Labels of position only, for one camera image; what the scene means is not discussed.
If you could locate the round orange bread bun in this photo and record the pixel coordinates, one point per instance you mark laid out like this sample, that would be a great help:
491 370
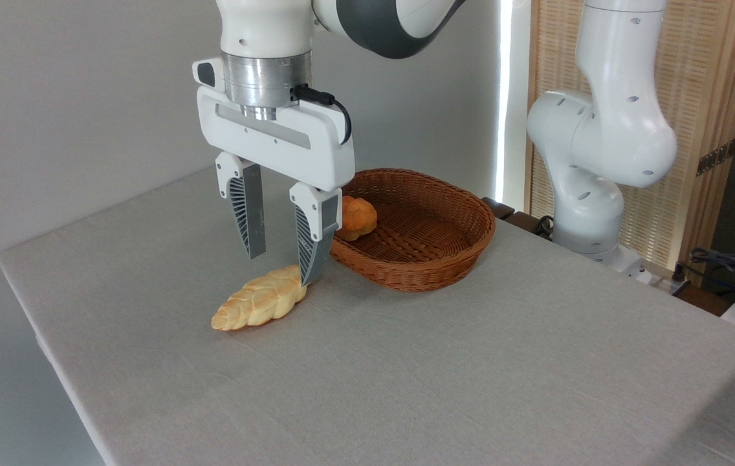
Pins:
360 219

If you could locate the grey tablecloth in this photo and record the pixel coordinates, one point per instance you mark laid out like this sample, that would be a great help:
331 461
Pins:
406 375

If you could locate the brown oval wicker basket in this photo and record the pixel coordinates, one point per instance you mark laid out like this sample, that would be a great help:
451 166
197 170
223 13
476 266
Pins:
419 265

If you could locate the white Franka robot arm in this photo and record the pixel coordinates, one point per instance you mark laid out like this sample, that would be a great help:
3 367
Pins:
607 129

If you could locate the pale braided bread loaf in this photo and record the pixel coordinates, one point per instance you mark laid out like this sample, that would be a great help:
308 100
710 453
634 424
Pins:
257 301

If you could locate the dark wooden furniture piece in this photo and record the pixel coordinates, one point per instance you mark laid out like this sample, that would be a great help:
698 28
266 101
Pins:
500 208

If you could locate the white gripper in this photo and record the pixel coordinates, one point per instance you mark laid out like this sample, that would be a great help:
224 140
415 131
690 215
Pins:
290 145

